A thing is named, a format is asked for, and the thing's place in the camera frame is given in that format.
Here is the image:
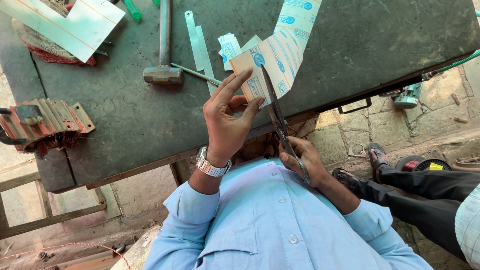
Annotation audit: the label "person's right hand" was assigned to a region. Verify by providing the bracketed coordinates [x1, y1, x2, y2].
[278, 136, 331, 189]

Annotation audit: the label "person's left hand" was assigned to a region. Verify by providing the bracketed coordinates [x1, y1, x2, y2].
[202, 67, 266, 166]

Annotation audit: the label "steel scissors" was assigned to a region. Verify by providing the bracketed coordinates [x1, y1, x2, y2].
[260, 64, 311, 186]

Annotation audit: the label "printed insulation paper sheet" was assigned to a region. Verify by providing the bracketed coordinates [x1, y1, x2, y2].
[229, 0, 323, 109]

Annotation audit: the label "silver metal wristwatch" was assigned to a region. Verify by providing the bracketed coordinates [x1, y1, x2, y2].
[195, 146, 233, 178]

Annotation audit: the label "paper scrap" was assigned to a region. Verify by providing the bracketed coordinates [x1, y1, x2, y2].
[347, 143, 368, 158]

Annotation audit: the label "thin metal rod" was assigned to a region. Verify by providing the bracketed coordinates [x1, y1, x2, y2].
[170, 62, 223, 86]

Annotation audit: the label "long metal ruler strip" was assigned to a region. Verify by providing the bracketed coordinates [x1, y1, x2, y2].
[195, 25, 218, 97]

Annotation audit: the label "light blue shirt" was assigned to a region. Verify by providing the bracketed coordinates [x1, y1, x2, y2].
[142, 157, 434, 270]

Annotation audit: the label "small printed paper piece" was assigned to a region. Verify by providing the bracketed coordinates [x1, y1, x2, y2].
[218, 32, 243, 71]

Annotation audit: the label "steel sledge hammer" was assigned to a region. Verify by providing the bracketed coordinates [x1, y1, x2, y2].
[143, 0, 185, 85]

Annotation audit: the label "small plain paper piece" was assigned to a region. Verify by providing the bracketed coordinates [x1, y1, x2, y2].
[240, 34, 263, 53]

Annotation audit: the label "short metal ruler strip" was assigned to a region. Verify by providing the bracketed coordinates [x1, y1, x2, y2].
[184, 10, 205, 72]

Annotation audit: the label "green power tool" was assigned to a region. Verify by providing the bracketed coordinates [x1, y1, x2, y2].
[378, 80, 425, 110]

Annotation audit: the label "rusty motor part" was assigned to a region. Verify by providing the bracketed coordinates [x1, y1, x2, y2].
[451, 153, 480, 173]

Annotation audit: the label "red motor stator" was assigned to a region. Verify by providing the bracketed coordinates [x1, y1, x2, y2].
[0, 98, 97, 157]

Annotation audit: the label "large white paper sheet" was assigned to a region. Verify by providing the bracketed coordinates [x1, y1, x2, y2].
[0, 0, 127, 64]

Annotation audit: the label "patterned red cloth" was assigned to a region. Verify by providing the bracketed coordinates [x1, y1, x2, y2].
[11, 0, 98, 67]

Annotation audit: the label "black table handle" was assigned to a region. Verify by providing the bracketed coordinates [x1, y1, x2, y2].
[337, 97, 373, 115]

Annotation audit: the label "copper wire spool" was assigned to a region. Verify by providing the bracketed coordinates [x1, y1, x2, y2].
[395, 154, 453, 173]

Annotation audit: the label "green screwdriver handle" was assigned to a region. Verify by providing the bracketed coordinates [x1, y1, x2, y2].
[120, 0, 143, 22]

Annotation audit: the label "green hose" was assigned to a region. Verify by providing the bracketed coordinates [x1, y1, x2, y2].
[436, 48, 480, 74]

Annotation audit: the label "orange cord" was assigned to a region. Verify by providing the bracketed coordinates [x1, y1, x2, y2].
[0, 242, 132, 270]

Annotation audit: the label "wooden frame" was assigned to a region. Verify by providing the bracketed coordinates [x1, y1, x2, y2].
[0, 170, 108, 241]

